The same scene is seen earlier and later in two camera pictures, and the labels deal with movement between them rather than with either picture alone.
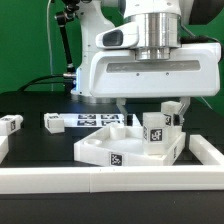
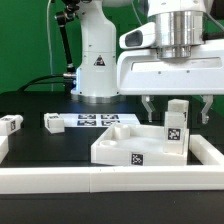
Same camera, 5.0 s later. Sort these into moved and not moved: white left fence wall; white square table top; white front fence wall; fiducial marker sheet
Moved: white square table top
Not moved: fiducial marker sheet; white front fence wall; white left fence wall
